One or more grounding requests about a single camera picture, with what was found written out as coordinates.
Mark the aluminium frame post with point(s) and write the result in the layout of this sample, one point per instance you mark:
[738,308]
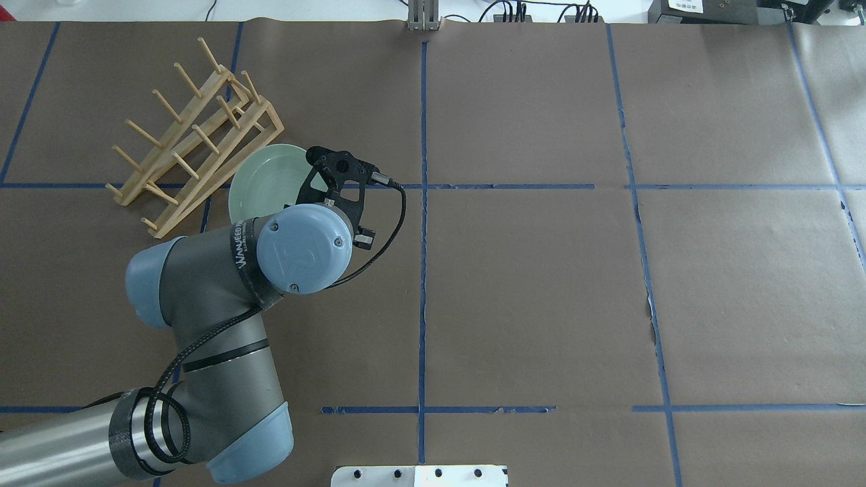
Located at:
[423,15]

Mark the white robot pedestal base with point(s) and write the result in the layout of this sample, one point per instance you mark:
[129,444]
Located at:
[421,475]

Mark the light green ceramic plate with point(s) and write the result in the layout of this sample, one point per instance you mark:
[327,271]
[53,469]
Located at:
[267,181]

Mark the black cable connector block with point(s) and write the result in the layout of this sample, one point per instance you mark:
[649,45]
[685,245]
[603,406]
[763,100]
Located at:
[507,12]

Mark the wooden dish rack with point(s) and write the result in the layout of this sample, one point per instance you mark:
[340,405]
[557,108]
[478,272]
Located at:
[226,120]

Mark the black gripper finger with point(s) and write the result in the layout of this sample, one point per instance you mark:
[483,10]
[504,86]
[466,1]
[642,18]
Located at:
[365,238]

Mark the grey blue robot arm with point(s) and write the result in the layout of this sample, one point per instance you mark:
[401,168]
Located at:
[219,401]

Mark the black electronics box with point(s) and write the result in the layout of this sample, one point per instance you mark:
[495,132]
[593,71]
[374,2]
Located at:
[714,12]

